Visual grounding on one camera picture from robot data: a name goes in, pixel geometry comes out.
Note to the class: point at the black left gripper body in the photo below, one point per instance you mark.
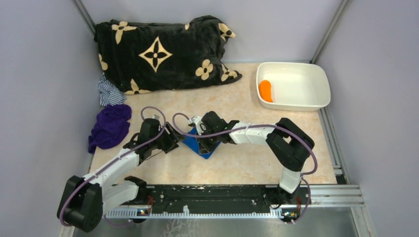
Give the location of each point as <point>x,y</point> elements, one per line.
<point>167,140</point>

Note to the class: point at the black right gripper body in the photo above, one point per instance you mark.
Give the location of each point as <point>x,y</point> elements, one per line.
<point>209,140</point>

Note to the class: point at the blue towel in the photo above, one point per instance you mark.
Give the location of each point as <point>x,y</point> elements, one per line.
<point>191,144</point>

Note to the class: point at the orange towel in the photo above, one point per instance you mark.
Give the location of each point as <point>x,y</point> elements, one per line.
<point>265,91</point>

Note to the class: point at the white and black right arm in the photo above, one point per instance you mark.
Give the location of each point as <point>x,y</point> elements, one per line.
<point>290,145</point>

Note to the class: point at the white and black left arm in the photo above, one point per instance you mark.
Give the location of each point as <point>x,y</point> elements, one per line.
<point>101,183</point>

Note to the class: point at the purple towel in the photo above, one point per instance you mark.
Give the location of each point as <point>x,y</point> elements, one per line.
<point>111,127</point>

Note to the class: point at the blue white striped cloth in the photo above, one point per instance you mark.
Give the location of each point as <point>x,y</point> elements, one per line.
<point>109,94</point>

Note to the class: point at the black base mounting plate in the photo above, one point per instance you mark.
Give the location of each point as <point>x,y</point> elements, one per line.
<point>217,199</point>

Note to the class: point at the black floral blanket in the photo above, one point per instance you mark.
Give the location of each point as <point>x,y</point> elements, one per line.
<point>139,58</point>

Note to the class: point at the white plastic basin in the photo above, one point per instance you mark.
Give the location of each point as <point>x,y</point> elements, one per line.
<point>295,86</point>

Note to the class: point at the aluminium frame rail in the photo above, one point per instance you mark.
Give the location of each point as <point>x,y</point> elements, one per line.
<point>321,196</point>

